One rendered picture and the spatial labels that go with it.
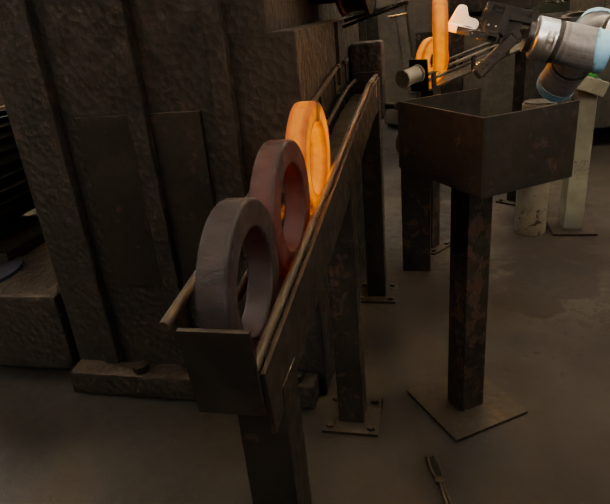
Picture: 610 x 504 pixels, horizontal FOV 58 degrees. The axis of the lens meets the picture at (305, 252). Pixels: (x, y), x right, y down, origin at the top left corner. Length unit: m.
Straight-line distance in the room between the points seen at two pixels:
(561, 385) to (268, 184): 1.06
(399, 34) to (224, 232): 3.85
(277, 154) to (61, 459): 1.00
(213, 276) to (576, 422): 1.07
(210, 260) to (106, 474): 0.93
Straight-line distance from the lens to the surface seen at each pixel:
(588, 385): 1.57
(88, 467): 1.44
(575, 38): 1.40
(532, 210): 2.35
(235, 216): 0.55
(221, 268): 0.52
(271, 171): 0.69
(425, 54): 2.03
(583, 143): 2.36
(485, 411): 1.41
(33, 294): 1.72
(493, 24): 1.38
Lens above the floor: 0.90
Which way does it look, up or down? 23 degrees down
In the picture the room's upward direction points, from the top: 6 degrees counter-clockwise
